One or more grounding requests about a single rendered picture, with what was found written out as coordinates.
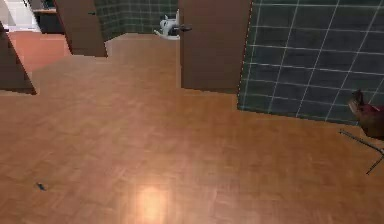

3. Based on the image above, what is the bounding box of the brown room door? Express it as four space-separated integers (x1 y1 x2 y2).
177 0 253 95
53 0 108 58
0 21 37 96

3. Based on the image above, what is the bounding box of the white toilet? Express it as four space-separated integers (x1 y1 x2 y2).
153 9 181 41

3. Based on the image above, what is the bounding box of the dark wooden cabinet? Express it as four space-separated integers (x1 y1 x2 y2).
32 7 65 35

